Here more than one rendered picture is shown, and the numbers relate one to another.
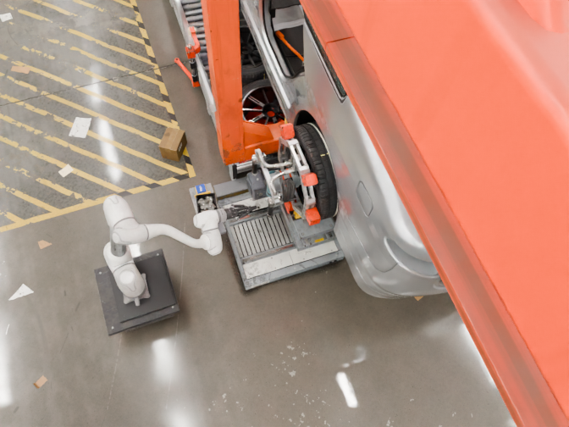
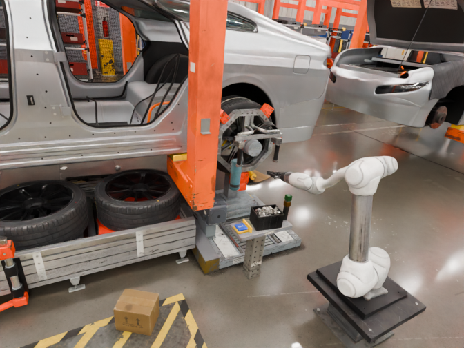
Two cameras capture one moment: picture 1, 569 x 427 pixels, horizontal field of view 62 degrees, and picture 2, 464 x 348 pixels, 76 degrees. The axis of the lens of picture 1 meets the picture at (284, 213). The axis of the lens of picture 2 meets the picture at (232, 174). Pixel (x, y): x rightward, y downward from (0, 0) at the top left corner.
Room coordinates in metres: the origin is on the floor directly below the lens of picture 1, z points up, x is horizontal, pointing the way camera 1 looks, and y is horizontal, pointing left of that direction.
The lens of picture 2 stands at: (1.89, 2.32, 1.68)
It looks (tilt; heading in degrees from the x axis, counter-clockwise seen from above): 26 degrees down; 267
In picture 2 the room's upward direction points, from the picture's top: 5 degrees clockwise
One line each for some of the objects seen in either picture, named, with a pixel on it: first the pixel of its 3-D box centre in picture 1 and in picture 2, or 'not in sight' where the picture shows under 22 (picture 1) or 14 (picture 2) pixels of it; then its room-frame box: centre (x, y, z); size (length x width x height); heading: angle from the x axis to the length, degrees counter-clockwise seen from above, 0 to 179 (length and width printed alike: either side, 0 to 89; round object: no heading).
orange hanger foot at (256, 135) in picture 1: (273, 130); (185, 163); (2.15, 0.15, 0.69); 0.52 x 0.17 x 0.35; 116
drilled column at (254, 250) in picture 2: not in sight; (254, 252); (1.58, 0.59, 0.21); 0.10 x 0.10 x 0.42; 26
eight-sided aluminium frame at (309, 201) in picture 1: (295, 176); (244, 141); (1.68, -0.04, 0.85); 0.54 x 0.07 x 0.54; 26
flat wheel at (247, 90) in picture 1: (270, 117); (139, 197); (2.51, 0.21, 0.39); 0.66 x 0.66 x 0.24
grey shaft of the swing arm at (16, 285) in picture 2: (193, 65); (12, 272); (3.05, 0.99, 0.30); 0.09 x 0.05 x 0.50; 26
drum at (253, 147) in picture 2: (285, 180); (248, 144); (1.65, 0.02, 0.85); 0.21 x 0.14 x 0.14; 116
